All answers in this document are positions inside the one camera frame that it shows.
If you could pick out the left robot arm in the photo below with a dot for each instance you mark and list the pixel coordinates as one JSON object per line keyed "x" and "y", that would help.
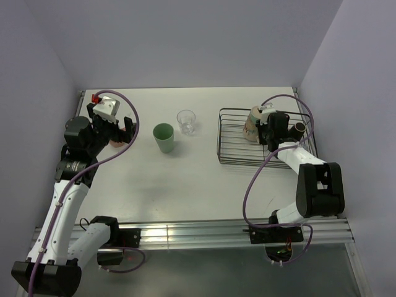
{"x": 54, "y": 265}

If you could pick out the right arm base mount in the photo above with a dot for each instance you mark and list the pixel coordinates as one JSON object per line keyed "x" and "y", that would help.
{"x": 282, "y": 233}

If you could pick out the aluminium rail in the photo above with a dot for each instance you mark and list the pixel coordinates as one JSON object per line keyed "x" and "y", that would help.
{"x": 225, "y": 234}

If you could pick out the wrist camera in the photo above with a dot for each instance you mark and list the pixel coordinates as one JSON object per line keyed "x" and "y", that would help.
{"x": 264, "y": 113}
{"x": 107, "y": 109}

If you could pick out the small clear glass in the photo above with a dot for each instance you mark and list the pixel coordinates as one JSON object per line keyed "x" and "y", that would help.
{"x": 305, "y": 145}

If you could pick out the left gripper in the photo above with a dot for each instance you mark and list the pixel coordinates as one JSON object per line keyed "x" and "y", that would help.
{"x": 97, "y": 119}

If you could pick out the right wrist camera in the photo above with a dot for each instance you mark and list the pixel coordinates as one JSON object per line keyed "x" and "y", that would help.
{"x": 264, "y": 113}

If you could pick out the pink mug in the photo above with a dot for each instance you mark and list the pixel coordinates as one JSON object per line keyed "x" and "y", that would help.
{"x": 119, "y": 142}

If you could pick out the dark brown mug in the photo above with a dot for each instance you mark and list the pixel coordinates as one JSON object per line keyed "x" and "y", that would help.
{"x": 296, "y": 132}

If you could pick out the green plastic cup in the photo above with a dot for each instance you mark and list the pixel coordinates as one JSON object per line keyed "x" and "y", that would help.
{"x": 164, "y": 137}

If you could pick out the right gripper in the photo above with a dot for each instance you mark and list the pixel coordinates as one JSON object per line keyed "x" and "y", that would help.
{"x": 260, "y": 128}

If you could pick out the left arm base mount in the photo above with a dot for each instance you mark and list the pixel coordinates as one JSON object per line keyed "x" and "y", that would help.
{"x": 107, "y": 255}

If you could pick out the cream floral mug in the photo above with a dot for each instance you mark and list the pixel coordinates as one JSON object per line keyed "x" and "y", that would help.
{"x": 250, "y": 130}

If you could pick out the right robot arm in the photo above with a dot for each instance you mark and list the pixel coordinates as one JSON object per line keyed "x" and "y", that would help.
{"x": 319, "y": 191}

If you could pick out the black wire dish rack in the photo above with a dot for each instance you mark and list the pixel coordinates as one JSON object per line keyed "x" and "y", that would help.
{"x": 234, "y": 149}

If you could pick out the tall clear glass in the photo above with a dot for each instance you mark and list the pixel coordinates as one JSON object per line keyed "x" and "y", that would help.
{"x": 186, "y": 120}

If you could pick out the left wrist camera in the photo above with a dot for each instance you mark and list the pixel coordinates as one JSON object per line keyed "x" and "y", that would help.
{"x": 107, "y": 109}

